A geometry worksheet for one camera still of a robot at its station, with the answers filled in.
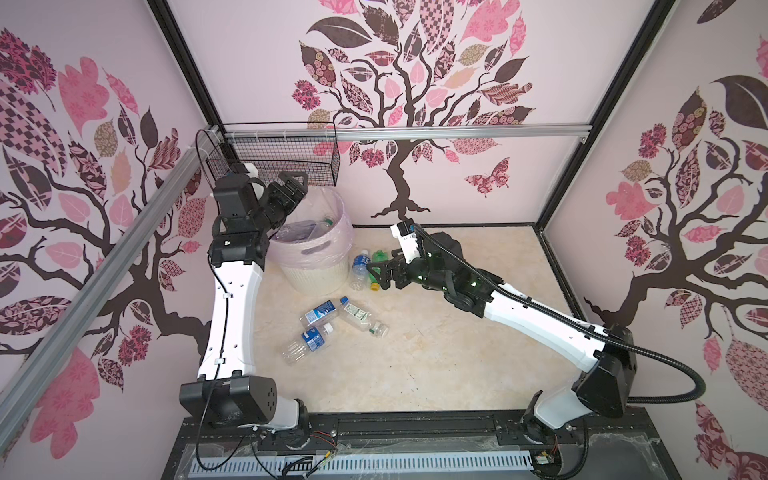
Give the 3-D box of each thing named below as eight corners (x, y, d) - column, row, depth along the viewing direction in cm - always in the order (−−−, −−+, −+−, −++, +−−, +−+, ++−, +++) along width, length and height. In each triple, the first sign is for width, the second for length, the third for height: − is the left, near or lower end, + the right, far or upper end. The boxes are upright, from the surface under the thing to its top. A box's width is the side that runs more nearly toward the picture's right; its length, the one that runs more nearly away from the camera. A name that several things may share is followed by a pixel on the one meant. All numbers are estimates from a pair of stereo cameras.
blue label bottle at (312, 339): (290, 369, 85) (285, 362, 81) (282, 354, 88) (277, 347, 84) (337, 337, 91) (335, 330, 87) (328, 324, 94) (326, 317, 90)
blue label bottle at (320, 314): (308, 334, 92) (304, 328, 88) (302, 323, 94) (298, 316, 91) (340, 317, 96) (337, 310, 92) (333, 306, 98) (331, 299, 95)
